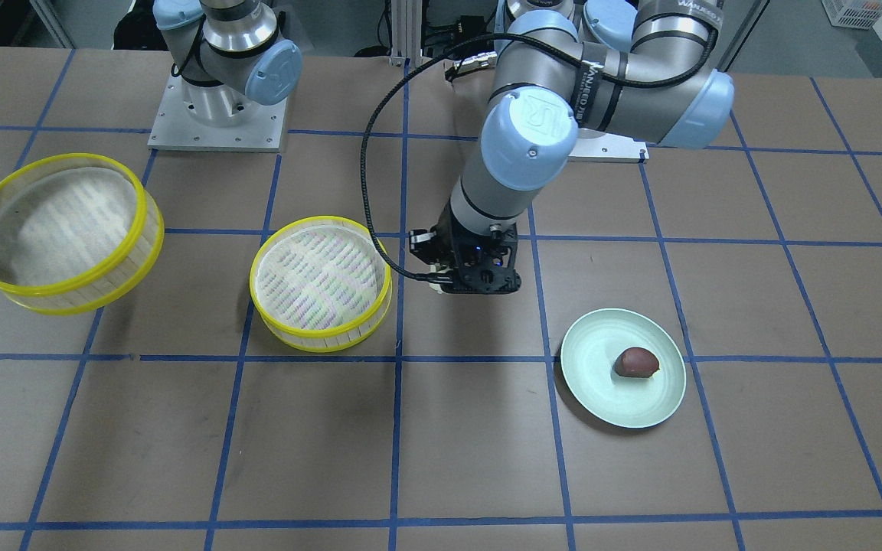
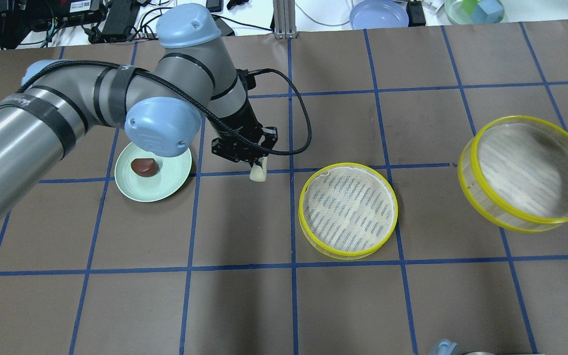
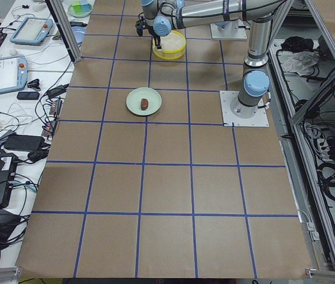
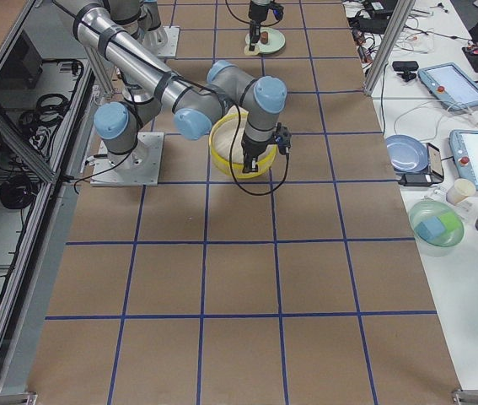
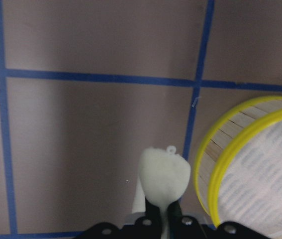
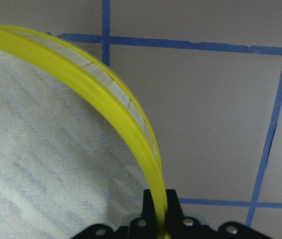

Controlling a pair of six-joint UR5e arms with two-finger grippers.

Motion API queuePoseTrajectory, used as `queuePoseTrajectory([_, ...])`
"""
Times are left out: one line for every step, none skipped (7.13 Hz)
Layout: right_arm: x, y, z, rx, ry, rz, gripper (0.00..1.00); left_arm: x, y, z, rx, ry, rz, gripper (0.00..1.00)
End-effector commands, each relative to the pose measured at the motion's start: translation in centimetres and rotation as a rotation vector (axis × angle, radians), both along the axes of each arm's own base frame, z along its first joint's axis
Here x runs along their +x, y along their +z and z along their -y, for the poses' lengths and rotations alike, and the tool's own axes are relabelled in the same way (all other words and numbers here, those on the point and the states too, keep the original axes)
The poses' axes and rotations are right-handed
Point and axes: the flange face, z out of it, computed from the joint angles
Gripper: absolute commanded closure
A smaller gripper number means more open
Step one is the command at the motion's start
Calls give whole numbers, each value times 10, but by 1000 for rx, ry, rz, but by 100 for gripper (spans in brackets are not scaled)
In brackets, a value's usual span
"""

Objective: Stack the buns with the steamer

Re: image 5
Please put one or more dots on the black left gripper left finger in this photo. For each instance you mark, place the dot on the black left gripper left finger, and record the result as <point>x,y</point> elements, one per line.
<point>153,213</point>

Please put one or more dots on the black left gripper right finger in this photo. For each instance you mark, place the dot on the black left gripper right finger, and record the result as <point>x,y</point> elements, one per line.
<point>174,214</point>

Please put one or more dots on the white rectangular bun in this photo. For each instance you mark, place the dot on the white rectangular bun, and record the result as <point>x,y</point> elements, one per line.
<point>163,177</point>

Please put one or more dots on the yellow bamboo steamer basket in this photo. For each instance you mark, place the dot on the yellow bamboo steamer basket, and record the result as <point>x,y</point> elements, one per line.
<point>237,172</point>

